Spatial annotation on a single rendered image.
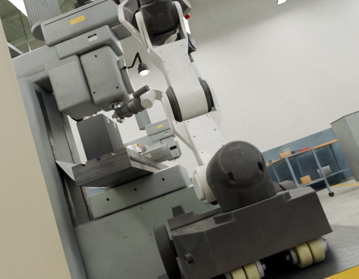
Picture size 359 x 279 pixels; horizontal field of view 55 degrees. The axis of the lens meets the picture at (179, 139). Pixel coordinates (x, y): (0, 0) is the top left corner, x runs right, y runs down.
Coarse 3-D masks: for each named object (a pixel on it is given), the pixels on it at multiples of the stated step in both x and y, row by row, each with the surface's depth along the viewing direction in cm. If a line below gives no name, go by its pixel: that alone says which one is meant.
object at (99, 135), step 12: (84, 120) 146; (96, 120) 145; (108, 120) 153; (84, 132) 145; (96, 132) 144; (108, 132) 145; (84, 144) 144; (96, 144) 144; (108, 144) 143; (120, 144) 158; (96, 156) 143
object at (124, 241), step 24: (192, 192) 172; (120, 216) 174; (144, 216) 173; (168, 216) 171; (96, 240) 174; (120, 240) 173; (144, 240) 171; (96, 264) 172; (120, 264) 171; (144, 264) 169
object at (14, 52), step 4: (20, 16) 618; (8, 44) 498; (28, 44) 607; (12, 48) 506; (16, 48) 518; (12, 52) 514; (16, 52) 518; (20, 52) 529; (12, 56) 525; (16, 56) 529
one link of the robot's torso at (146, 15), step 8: (152, 0) 130; (160, 0) 131; (168, 0) 132; (144, 8) 132; (152, 8) 131; (160, 8) 131; (168, 8) 132; (144, 16) 132; (152, 16) 132; (160, 16) 132; (168, 16) 133; (176, 16) 135; (152, 24) 133; (160, 24) 133; (168, 24) 134; (176, 24) 137; (152, 32) 136; (160, 32) 135
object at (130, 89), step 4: (120, 60) 202; (124, 60) 205; (120, 64) 201; (124, 64) 202; (120, 68) 201; (124, 72) 200; (124, 76) 200; (128, 76) 200; (124, 80) 200; (128, 80) 199; (124, 84) 200; (128, 84) 199; (128, 88) 199; (132, 88) 198; (128, 92) 199; (132, 92) 200
